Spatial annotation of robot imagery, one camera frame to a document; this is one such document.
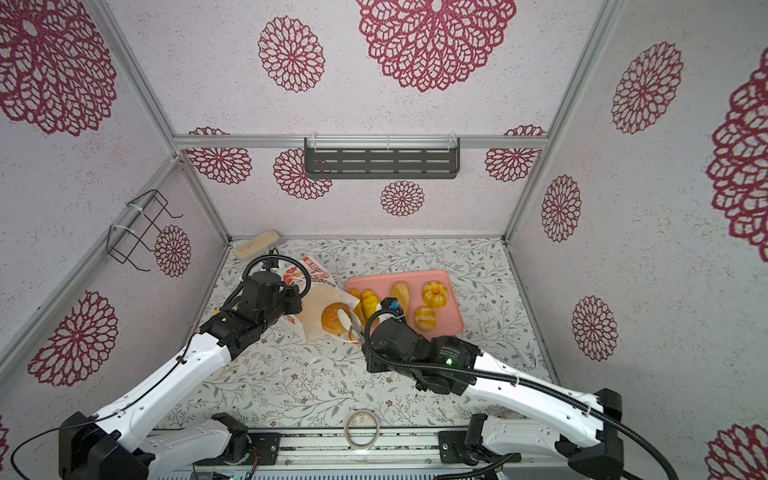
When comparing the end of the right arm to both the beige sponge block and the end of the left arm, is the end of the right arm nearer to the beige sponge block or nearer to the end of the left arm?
the end of the left arm

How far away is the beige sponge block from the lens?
1.15 metres

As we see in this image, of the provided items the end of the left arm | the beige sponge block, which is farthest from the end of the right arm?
the beige sponge block
